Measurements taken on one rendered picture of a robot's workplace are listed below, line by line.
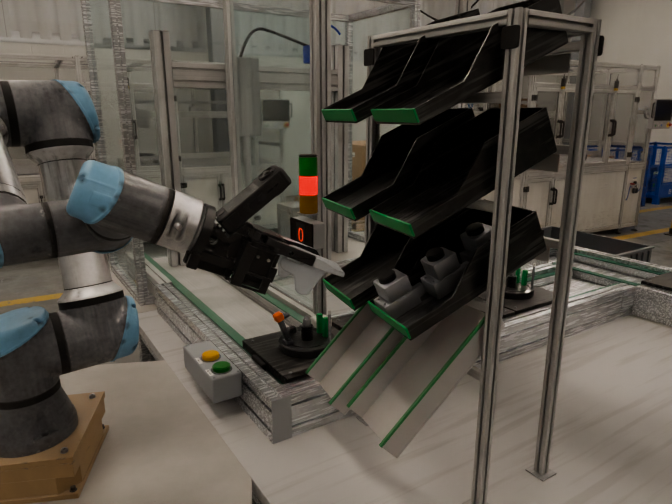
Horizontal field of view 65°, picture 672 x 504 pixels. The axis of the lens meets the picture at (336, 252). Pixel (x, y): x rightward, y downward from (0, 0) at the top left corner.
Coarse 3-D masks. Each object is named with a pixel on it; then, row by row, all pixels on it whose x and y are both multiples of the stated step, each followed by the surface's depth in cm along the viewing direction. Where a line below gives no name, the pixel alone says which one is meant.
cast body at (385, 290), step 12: (384, 276) 86; (396, 276) 87; (384, 288) 85; (396, 288) 86; (408, 288) 87; (420, 288) 90; (384, 300) 88; (396, 300) 86; (408, 300) 87; (420, 300) 88; (396, 312) 87
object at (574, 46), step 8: (560, 48) 85; (568, 48) 84; (576, 48) 83; (472, 96) 80; (480, 96) 79; (488, 96) 78; (496, 96) 76; (560, 152) 88; (480, 200) 82; (472, 208) 83; (480, 208) 82; (488, 208) 81; (544, 240) 93; (552, 240) 92; (472, 304) 86; (480, 304) 85
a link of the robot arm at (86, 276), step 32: (32, 96) 93; (64, 96) 96; (32, 128) 94; (64, 128) 95; (96, 128) 100; (32, 160) 98; (64, 160) 97; (64, 192) 97; (64, 256) 98; (96, 256) 99; (64, 288) 99; (96, 288) 99; (64, 320) 96; (96, 320) 97; (128, 320) 100; (96, 352) 98; (128, 352) 102
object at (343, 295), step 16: (464, 208) 97; (368, 240) 106; (384, 240) 107; (400, 240) 108; (416, 240) 95; (368, 256) 106; (384, 256) 106; (400, 256) 94; (416, 256) 96; (352, 272) 106; (368, 272) 103; (336, 288) 98; (352, 288) 100; (368, 288) 93; (352, 304) 93
